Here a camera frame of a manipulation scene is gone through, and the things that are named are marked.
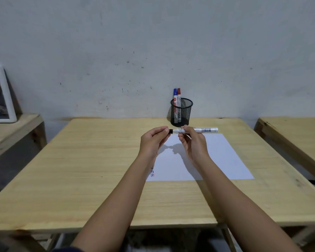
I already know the white paper sheet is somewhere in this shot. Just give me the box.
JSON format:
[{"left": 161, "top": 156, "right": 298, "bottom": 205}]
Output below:
[{"left": 146, "top": 133, "right": 255, "bottom": 181}]

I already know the person's left forearm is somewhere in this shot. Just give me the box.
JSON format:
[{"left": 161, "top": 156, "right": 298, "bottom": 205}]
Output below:
[{"left": 70, "top": 154, "right": 158, "bottom": 252}]

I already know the blue capped marker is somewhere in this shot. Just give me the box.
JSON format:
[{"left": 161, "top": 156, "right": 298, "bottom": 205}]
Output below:
[{"left": 173, "top": 89, "right": 178, "bottom": 124}]

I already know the person's right forearm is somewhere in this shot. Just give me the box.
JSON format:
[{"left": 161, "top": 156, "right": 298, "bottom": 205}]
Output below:
[{"left": 194, "top": 155, "right": 302, "bottom": 252}]

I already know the wooden side table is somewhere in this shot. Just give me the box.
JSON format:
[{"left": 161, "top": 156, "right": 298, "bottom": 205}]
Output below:
[
  {"left": 0, "top": 113, "right": 47, "bottom": 166},
  {"left": 254, "top": 117, "right": 315, "bottom": 186}
]

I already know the person's left hand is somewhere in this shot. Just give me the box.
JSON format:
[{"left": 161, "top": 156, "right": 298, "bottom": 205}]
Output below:
[{"left": 138, "top": 126, "right": 171, "bottom": 159}]

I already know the person's right hand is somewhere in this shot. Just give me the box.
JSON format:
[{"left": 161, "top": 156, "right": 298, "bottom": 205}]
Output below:
[{"left": 178, "top": 125, "right": 210, "bottom": 165}]

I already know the white marker pen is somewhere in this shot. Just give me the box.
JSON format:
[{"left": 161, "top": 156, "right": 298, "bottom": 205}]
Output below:
[{"left": 172, "top": 127, "right": 218, "bottom": 135}]

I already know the black mesh pen holder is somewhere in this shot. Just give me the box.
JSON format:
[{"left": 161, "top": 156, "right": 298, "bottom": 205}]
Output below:
[{"left": 170, "top": 98, "right": 193, "bottom": 127}]

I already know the wooden work table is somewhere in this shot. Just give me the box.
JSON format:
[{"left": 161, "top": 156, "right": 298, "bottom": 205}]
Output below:
[{"left": 0, "top": 117, "right": 315, "bottom": 252}]

